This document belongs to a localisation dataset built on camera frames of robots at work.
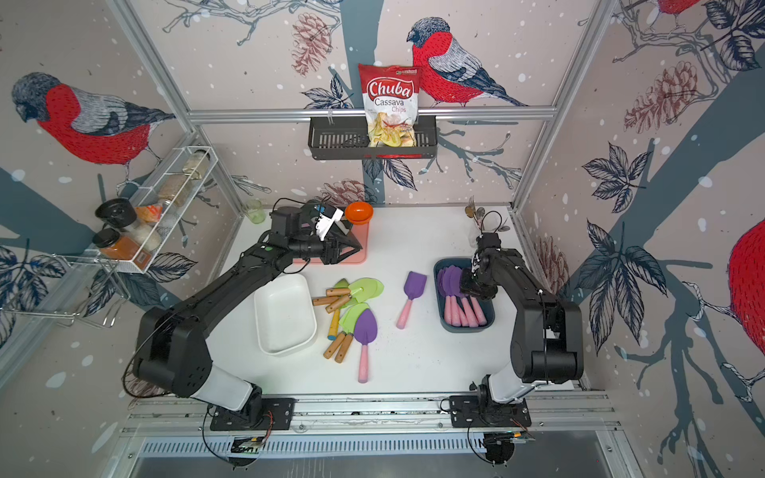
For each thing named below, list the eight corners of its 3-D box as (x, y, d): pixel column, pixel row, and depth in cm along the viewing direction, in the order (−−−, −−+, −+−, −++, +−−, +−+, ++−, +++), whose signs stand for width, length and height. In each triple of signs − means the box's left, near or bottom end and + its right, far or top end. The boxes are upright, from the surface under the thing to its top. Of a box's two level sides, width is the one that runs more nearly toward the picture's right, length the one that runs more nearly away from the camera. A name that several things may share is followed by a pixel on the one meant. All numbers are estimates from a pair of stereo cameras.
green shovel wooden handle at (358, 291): (317, 319, 92) (315, 314, 90) (311, 295, 97) (309, 290, 95) (384, 294, 98) (384, 289, 95) (375, 273, 103) (375, 267, 100)
